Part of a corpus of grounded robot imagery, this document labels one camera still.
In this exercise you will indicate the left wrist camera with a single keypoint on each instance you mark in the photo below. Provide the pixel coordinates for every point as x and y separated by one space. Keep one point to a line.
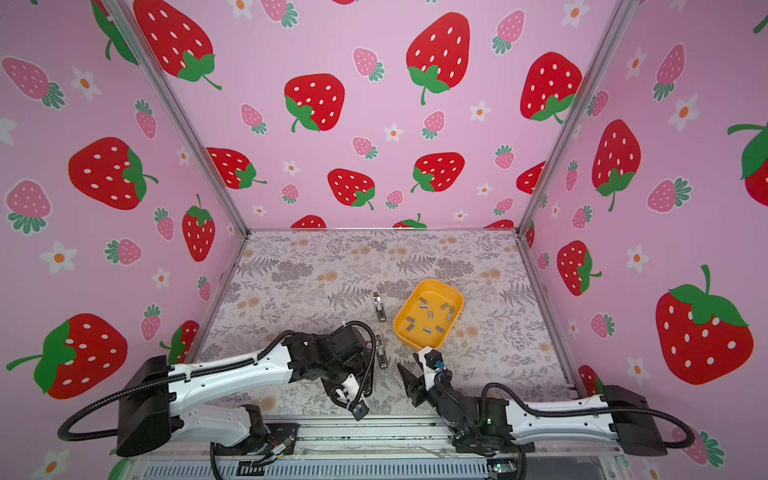
359 410

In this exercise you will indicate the yellow plastic tray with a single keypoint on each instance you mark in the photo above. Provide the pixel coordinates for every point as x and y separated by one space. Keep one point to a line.
428 315

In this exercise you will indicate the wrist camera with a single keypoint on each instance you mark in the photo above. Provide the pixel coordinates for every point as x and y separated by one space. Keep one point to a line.
431 362
359 410

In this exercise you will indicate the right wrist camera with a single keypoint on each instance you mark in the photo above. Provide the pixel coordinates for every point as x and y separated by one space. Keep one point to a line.
431 362

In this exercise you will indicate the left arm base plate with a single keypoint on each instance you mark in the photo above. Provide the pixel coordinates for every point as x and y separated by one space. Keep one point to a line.
275 438

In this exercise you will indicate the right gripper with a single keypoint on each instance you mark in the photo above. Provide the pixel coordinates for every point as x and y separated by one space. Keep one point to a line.
414 383

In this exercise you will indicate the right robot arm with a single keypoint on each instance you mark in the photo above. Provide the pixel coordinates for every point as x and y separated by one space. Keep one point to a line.
499 421

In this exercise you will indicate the aluminium front rail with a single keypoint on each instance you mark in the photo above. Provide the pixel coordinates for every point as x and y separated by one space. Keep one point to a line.
379 447

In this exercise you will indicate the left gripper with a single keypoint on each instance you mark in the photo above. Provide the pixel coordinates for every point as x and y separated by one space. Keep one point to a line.
337 388

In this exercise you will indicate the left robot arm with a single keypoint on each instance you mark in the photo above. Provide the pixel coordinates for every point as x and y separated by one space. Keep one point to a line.
163 403

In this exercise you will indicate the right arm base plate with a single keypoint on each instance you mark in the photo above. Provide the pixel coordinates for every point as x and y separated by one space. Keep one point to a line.
487 440

